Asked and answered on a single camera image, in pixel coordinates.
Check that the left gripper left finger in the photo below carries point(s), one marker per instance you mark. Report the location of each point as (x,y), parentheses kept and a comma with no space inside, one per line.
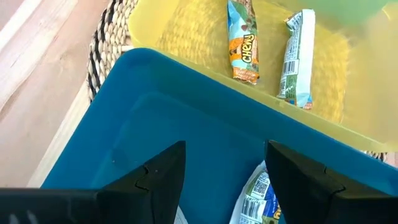
(149,202)

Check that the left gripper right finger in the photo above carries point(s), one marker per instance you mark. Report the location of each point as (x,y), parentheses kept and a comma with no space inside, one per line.
(311,202)

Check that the blue white granola bar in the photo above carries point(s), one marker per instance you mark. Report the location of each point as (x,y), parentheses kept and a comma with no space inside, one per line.
(255,202)

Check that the white green granola bar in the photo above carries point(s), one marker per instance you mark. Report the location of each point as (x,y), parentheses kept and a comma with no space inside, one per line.
(297,62)

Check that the orange blue chewy granola bar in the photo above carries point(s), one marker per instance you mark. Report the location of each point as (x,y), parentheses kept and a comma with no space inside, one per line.
(244,46)

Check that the blue plastic bin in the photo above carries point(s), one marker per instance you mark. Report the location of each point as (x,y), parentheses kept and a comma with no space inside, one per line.
(202,124)

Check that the yellow translucent plastic bin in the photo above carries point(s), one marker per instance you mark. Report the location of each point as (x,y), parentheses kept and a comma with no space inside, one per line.
(357,93)

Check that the round woven placemat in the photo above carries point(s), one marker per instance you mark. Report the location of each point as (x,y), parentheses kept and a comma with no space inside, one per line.
(109,37)

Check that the light teal translucent bin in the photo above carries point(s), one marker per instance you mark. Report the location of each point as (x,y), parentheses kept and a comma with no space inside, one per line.
(342,9)

